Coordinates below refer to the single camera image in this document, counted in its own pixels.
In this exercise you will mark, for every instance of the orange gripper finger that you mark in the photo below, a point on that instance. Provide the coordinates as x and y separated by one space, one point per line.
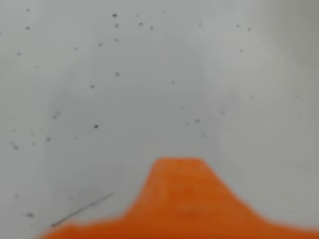
159 199
214 206

